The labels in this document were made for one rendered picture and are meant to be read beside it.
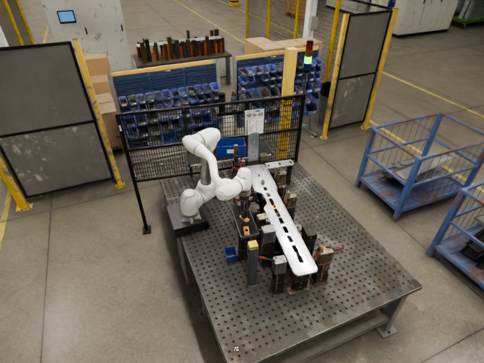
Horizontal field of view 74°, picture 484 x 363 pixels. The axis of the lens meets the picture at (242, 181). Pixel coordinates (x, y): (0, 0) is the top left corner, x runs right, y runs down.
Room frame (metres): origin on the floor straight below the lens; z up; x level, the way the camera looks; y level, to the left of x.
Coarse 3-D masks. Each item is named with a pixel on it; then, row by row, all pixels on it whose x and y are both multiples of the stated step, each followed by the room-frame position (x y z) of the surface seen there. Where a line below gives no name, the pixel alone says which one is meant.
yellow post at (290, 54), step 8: (288, 48) 3.24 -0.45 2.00; (296, 48) 3.24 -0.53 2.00; (288, 56) 3.19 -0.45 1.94; (296, 56) 3.21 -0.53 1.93; (288, 64) 3.19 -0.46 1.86; (288, 72) 3.20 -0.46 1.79; (288, 80) 3.20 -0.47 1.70; (288, 88) 3.20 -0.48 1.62; (280, 112) 3.26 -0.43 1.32; (288, 112) 3.20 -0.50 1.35; (288, 120) 3.21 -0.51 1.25; (280, 128) 3.23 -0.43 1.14; (288, 128) 3.21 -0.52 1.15; (280, 136) 3.21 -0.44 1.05; (280, 152) 3.19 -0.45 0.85
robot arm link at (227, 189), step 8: (200, 144) 2.09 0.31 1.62; (200, 152) 2.03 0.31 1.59; (208, 152) 2.02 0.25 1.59; (208, 160) 1.95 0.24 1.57; (216, 168) 1.86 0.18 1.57; (216, 176) 1.76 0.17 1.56; (216, 184) 1.70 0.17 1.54; (224, 184) 1.65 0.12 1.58; (232, 184) 1.66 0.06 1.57; (240, 184) 1.68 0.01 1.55; (216, 192) 1.62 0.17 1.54; (224, 192) 1.59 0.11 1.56; (232, 192) 1.61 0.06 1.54; (224, 200) 1.59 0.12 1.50
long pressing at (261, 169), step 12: (252, 168) 2.66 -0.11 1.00; (264, 168) 2.66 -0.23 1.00; (252, 180) 2.45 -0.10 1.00; (264, 180) 2.45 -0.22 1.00; (264, 192) 2.27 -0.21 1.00; (276, 192) 2.27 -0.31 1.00; (276, 204) 2.11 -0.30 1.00; (276, 216) 1.96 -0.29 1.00; (288, 216) 1.96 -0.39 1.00; (276, 228) 1.81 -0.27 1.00; (288, 228) 1.81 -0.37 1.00; (288, 240) 1.69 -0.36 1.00; (300, 240) 1.69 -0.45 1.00; (288, 252) 1.57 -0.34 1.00; (300, 252) 1.57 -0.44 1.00; (300, 264) 1.46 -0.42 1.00; (312, 264) 1.46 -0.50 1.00
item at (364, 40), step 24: (360, 24) 5.11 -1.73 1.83; (384, 24) 5.31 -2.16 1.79; (360, 48) 5.15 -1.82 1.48; (384, 48) 5.34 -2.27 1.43; (336, 72) 4.97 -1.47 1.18; (360, 72) 5.21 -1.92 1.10; (336, 96) 5.05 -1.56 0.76; (360, 96) 5.27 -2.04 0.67; (336, 120) 5.10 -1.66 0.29; (360, 120) 5.32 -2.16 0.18
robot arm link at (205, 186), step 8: (208, 128) 2.30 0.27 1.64; (208, 136) 2.21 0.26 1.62; (216, 136) 2.25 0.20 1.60; (208, 144) 2.19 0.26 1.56; (216, 144) 2.26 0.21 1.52; (208, 168) 2.25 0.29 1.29; (200, 176) 2.30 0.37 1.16; (208, 176) 2.26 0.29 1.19; (200, 184) 2.27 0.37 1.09; (208, 184) 2.26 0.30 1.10; (200, 192) 2.23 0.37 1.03; (208, 192) 2.24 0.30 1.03; (208, 200) 2.25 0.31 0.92
